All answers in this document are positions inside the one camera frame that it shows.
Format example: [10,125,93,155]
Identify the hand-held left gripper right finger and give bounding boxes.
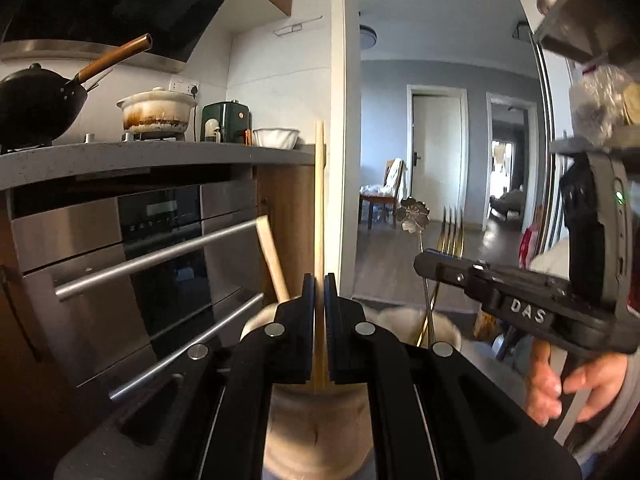
[324,273,584,480]

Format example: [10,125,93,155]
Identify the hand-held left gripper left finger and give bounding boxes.
[54,273,317,480]

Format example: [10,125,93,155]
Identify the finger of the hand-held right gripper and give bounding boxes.
[413,251,496,307]

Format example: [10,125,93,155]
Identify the gold metal fork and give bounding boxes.
[417,205,465,347]

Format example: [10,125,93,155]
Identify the flower-shaped metal spoon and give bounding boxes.
[394,195,435,347]

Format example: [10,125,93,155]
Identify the white ceramic utensil holder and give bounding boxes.
[239,302,464,480]

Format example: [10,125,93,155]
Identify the wooden chopstick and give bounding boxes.
[314,120,322,394]

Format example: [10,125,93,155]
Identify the person's right hand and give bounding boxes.
[525,339,630,427]

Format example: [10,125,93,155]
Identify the red bag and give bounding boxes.
[518,226,539,269]

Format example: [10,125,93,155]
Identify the grey sofa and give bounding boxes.
[489,187,526,221]

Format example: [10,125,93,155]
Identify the wooden chair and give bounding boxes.
[359,158,409,231]

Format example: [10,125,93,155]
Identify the white door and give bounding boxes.
[412,94,464,229]

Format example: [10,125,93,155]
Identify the clear plastic bag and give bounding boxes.
[569,66,640,147]

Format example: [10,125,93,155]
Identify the white bowl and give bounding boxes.
[252,127,301,150]

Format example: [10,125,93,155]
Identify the grey shelf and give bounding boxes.
[531,0,640,157]

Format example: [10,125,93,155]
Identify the green countertop appliance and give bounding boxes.
[199,101,253,144]

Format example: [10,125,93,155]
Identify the stainless built-in oven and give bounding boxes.
[9,177,267,402]

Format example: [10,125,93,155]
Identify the white stained casserole pot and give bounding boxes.
[116,87,199,136]

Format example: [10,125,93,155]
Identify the black range hood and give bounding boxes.
[0,0,252,74]

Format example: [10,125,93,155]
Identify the wooden spatula handle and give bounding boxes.
[255,214,291,304]

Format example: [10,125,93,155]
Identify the white wall socket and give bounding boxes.
[168,75,201,99]

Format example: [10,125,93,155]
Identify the white wall rail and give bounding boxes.
[273,18,321,37]

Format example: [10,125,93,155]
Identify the black wok with wooden handle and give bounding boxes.
[0,33,154,149]

